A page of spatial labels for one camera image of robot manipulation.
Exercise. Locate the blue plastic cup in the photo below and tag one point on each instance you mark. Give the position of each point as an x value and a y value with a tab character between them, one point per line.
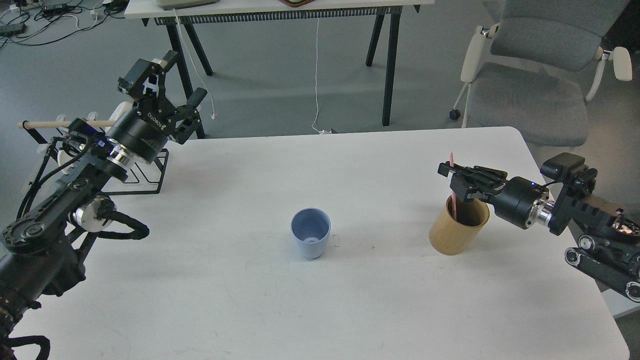
310	228

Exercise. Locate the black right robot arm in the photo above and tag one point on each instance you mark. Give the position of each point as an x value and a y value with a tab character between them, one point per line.
608	248

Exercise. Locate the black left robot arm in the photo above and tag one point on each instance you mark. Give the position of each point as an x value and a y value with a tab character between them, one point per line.
65	209

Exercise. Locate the bamboo cylinder holder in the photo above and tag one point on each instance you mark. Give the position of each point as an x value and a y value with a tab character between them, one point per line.
452	232

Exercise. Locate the white background desk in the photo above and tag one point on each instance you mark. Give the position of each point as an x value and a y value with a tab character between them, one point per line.
179	17

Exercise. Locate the black wire rack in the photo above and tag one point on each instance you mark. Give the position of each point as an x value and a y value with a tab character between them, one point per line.
142	178

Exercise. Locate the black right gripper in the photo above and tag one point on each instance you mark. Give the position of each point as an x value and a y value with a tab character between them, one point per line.
516	203

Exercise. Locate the pink chopstick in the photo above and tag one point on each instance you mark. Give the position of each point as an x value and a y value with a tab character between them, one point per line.
453	195

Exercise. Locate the grey office chair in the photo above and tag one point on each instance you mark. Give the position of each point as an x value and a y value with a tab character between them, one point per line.
547	110

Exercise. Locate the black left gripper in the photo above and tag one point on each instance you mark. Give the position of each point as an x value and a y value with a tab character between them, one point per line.
145	84

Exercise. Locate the wooden dowel rod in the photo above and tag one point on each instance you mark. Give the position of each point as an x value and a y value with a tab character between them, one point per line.
28	125

